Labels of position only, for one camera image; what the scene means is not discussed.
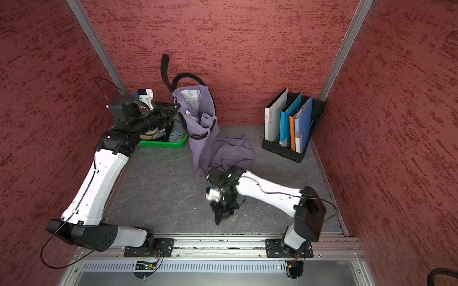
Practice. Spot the purple trousers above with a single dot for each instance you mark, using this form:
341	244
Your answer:
198	116

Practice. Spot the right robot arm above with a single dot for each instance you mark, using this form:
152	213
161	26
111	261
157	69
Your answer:
303	205

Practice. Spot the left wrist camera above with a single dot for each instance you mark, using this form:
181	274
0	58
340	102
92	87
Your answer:
146	96

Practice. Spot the right aluminium corner post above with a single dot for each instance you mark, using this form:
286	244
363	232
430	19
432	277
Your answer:
347	42

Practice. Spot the aluminium front rail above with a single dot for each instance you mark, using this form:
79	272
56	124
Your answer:
226	260

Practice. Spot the grey clothes in basket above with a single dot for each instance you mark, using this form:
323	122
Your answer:
176	134

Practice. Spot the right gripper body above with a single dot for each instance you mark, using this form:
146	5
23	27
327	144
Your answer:
227	204

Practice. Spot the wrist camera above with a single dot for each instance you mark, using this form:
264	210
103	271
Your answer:
146	96
214	193

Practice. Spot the left aluminium corner post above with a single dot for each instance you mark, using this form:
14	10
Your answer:
88	28

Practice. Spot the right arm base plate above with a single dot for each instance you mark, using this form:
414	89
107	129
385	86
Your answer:
288	248

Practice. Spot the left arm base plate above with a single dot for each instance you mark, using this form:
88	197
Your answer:
154	247

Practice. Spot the white folder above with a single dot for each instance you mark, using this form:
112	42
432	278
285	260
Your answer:
272	116

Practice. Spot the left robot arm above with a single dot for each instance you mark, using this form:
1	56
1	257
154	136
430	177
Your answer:
81	224

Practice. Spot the blue folder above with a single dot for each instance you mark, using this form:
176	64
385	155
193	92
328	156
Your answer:
302	124

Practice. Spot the black file rack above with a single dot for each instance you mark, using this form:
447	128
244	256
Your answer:
318	108

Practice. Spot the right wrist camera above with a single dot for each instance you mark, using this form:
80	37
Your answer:
214	193

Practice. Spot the green plastic basket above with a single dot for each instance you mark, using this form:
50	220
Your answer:
162	144

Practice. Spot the aluminium corner post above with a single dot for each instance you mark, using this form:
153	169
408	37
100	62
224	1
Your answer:
347	42
88	28

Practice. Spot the orange folder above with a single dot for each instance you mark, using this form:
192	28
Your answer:
292	131

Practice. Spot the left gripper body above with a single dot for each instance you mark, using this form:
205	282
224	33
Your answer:
158	117

